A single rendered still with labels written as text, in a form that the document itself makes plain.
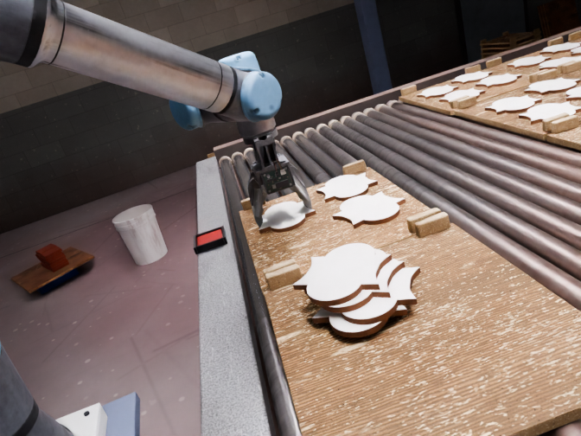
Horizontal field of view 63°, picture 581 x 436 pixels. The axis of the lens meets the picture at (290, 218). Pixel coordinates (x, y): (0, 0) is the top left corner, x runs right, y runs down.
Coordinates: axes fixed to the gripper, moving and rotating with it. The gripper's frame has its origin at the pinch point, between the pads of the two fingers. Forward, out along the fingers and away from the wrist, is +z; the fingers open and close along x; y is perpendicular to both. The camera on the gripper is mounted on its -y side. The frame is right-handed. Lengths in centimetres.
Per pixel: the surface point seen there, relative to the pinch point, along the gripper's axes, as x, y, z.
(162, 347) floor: -72, -117, 97
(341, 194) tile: 13.6, 0.0, -0.5
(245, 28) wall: 62, -506, -30
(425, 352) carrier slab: 7, 54, -1
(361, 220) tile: 12.7, 16.3, -0.8
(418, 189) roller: 29.5, 5.4, 2.1
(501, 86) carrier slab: 84, -46, 1
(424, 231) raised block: 19.7, 28.9, -1.1
